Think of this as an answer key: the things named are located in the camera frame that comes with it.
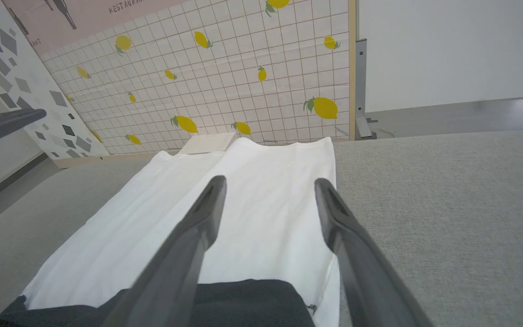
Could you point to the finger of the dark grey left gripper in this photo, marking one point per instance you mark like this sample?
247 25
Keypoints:
2 127

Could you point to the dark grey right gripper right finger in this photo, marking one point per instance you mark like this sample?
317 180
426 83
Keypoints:
361 263

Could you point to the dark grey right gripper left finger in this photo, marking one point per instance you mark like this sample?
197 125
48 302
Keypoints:
184 254

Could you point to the black and white garment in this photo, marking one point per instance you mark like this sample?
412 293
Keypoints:
266 204

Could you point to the grey diamond pattern panel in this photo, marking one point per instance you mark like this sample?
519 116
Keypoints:
16 81

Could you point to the white rectangular box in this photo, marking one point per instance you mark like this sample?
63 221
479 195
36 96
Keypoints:
209 143

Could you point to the pink restaurant poster panel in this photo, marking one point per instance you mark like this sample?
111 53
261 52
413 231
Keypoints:
84 22

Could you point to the lemon print tile partition panel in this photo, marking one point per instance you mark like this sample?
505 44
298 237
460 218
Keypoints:
243 91

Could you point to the grey metal stand post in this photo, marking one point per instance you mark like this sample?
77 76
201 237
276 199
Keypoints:
360 91

